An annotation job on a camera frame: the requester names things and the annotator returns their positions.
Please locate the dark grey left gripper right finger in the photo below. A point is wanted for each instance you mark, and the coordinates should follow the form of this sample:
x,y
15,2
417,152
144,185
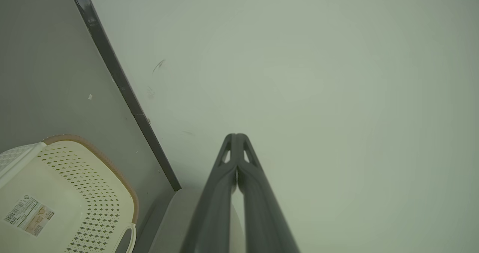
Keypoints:
x,y
262,215

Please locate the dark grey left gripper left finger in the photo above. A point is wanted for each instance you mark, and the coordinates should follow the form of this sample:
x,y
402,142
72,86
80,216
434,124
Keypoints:
x,y
213,215

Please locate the cream perforated laundry basket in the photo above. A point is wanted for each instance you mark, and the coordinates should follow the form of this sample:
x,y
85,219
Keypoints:
x,y
75,193

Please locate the barcode sticker label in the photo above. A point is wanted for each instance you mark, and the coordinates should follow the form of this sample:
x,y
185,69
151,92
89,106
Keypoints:
x,y
30,215

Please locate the black wall baseboard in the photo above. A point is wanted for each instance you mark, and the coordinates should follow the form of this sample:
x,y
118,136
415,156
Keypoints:
x,y
112,64

